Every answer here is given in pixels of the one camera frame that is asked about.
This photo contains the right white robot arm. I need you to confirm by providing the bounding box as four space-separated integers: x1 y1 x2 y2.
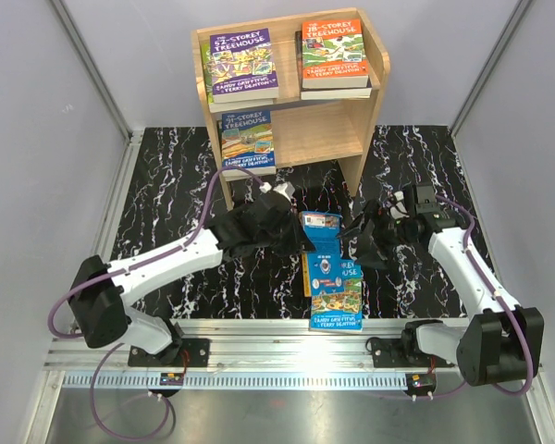
339 182 545 396

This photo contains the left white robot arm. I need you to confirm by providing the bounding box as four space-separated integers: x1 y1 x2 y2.
68 182 313 367

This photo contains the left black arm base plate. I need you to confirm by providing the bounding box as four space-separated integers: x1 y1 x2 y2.
128 338 211 368

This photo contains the orange 78-Storey Treehouse book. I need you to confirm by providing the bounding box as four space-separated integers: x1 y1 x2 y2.
301 18 369 90

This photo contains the purple 52-Storey Treehouse book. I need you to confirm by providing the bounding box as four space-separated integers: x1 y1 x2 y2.
209 28 279 104

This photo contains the blue Storey Treehouse book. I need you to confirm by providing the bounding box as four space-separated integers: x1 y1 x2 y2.
309 260 364 334

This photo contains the green coin cover book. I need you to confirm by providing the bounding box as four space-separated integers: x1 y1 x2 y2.
216 118 278 181

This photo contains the black marble pattern mat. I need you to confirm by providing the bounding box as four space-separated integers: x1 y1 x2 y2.
94 124 510 320

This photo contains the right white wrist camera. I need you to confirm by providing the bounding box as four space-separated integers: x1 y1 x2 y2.
388 191 409 220

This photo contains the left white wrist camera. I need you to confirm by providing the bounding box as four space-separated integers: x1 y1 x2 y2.
259 181 295 203

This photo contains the dark blue 91-Storey Treehouse book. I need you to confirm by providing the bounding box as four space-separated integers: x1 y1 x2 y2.
220 110 276 174

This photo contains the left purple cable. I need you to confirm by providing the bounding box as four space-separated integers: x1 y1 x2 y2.
47 166 272 441

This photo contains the aluminium rail frame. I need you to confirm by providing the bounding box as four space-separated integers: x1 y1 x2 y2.
31 129 555 443

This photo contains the light blue paperback book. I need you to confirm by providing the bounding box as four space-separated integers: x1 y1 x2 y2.
301 211 343 298

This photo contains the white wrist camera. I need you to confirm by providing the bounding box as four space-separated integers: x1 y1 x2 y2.
259 181 295 203
388 191 409 220

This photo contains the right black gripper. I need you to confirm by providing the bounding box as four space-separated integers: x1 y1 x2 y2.
335 200 419 271

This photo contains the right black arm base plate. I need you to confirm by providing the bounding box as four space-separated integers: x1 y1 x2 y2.
364 337 455 368

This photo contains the wooden two-tier shelf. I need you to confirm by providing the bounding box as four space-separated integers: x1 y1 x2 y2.
191 7 390 196

